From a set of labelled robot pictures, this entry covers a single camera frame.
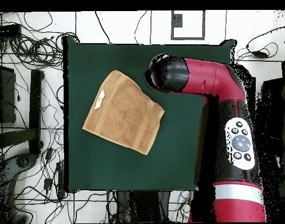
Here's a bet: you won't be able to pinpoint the tan terry towel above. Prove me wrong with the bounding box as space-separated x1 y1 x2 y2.
82 69 166 156

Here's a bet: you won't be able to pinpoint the black flat panel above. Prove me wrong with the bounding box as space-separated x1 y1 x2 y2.
261 78 285 141
0 64 16 124

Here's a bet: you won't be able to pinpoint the dark green table cloth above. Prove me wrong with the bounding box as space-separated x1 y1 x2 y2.
62 36 237 193

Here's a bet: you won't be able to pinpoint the small black power adapter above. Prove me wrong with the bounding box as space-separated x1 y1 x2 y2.
43 178 54 191
44 148 54 162

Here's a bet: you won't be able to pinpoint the long black power strip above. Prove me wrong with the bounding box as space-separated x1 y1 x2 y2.
56 161 66 200

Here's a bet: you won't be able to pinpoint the black metal stand base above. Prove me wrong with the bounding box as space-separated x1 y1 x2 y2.
247 76 257 99
0 69 45 156

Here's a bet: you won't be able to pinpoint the dark wheeled stand foot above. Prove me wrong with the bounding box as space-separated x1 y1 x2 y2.
0 152 39 223

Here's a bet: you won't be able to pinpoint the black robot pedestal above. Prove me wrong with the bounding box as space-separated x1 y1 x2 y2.
114 190 194 223

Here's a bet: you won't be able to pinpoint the grey square floor frame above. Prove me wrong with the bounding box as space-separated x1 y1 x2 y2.
170 10 206 41

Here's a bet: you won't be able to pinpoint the tangled black cables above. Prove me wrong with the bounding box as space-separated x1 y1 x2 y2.
0 11 81 71

